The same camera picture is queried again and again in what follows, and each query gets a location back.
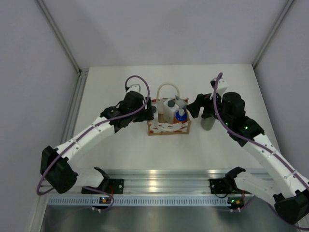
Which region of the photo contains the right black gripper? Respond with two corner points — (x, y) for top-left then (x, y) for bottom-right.
(186, 90), (232, 127)

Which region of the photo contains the patterned canvas bag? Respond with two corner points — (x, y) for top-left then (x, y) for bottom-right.
(147, 82), (191, 136)

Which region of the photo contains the grey pump bottle beige top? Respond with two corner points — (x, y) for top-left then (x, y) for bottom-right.
(200, 115), (215, 131)

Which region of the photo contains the large white bottle grey cap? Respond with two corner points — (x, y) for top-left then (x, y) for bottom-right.
(163, 99), (179, 124)

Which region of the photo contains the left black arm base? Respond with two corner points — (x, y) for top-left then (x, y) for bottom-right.
(105, 179), (125, 195)

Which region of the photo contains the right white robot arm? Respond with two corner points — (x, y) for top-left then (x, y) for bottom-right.
(187, 92), (309, 224)

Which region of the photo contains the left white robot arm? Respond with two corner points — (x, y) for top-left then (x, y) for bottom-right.
(40, 91), (153, 194)

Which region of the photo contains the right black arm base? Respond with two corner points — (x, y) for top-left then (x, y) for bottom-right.
(209, 178), (242, 195)

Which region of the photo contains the small white bottle grey cap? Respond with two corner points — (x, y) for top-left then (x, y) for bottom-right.
(152, 104), (159, 121)

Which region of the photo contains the orange bottle blue cap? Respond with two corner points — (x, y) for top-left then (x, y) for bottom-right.
(174, 109), (187, 123)

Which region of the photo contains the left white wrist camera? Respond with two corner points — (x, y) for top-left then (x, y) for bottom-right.
(127, 84), (141, 93)

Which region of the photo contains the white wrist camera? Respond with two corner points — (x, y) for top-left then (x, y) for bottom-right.
(127, 84), (141, 93)
(211, 78), (228, 96)

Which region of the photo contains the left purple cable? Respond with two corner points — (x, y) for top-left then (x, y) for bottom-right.
(36, 75), (152, 213)

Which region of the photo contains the purple cable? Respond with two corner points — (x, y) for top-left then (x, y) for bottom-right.
(36, 75), (152, 213)
(209, 72), (309, 230)

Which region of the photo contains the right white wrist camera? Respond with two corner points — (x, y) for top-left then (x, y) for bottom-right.
(211, 78), (228, 96)

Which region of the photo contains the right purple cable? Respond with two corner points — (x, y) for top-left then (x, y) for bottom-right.
(209, 72), (309, 230)

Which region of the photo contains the aluminium mounting rail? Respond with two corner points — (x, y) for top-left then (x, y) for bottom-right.
(37, 169), (302, 196)

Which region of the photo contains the right aluminium frame post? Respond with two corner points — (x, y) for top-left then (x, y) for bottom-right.
(252, 0), (296, 69)

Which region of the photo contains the aluminium frame post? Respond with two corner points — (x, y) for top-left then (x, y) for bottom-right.
(252, 0), (296, 69)
(34, 0), (81, 73)

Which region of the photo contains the white slotted cable duct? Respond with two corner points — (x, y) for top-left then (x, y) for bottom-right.
(48, 196), (231, 206)

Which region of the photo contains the left aluminium frame post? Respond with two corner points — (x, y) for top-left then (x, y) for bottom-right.
(34, 0), (81, 73)

